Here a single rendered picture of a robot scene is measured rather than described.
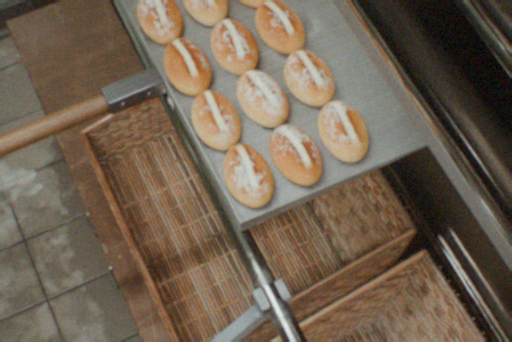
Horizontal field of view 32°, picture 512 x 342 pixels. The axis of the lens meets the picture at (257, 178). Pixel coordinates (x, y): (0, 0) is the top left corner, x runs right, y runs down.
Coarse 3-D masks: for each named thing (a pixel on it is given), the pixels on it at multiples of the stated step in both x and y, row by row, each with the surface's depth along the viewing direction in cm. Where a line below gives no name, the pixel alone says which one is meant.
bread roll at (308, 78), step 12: (288, 60) 131; (300, 60) 129; (312, 60) 129; (288, 72) 130; (300, 72) 128; (312, 72) 128; (324, 72) 128; (288, 84) 131; (300, 84) 129; (312, 84) 128; (324, 84) 128; (300, 96) 129; (312, 96) 128; (324, 96) 129
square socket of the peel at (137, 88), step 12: (144, 72) 131; (156, 72) 131; (120, 84) 131; (132, 84) 130; (144, 84) 130; (156, 84) 131; (108, 96) 130; (120, 96) 130; (132, 96) 130; (144, 96) 132; (156, 96) 133; (120, 108) 131
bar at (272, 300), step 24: (168, 96) 134; (192, 144) 130; (216, 192) 126; (240, 240) 122; (264, 264) 121; (264, 288) 119; (264, 312) 119; (288, 312) 118; (240, 336) 125; (288, 336) 116
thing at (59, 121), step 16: (96, 96) 130; (64, 112) 129; (80, 112) 129; (96, 112) 130; (16, 128) 128; (32, 128) 128; (48, 128) 128; (64, 128) 129; (0, 144) 127; (16, 144) 127
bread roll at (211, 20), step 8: (184, 0) 138; (192, 0) 136; (200, 0) 135; (208, 0) 135; (216, 0) 136; (224, 0) 137; (192, 8) 137; (200, 8) 136; (208, 8) 135; (216, 8) 136; (224, 8) 137; (192, 16) 138; (200, 16) 137; (208, 16) 136; (216, 16) 136; (224, 16) 137; (208, 24) 137
